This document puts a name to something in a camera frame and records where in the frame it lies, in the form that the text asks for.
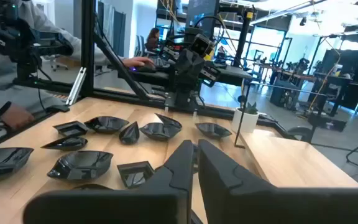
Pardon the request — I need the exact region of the black computer mouse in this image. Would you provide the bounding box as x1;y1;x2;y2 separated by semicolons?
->
132;65;158;74

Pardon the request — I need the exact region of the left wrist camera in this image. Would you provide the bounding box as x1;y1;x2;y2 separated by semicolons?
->
190;33;215;59

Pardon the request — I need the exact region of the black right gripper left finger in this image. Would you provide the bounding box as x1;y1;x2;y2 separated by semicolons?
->
22;139;195;224

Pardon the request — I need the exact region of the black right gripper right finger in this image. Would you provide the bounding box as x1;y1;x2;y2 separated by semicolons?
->
197;138;358;224

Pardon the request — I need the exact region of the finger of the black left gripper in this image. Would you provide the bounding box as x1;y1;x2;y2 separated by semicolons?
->
191;57;203;93
175;57;193;93

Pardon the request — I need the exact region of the black wrist band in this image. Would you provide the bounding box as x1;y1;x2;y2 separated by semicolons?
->
0;100;12;119

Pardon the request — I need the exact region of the person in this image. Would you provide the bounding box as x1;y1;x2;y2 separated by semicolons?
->
0;0;155;131
144;27;162;52

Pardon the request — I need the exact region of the silver aluminium bracket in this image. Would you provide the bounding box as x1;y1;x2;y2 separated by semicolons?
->
65;67;87;106

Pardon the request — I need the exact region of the dark grey desk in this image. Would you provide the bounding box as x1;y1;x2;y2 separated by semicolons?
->
116;63;254;88

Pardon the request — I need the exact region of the computer keyboard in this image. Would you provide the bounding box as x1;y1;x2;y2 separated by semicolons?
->
150;55;171;68

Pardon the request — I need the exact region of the person's hand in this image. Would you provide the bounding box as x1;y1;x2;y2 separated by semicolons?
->
0;101;36;131
121;57;155;70

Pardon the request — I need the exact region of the small succulent in white pot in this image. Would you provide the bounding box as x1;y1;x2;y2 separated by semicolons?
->
231;101;260;134

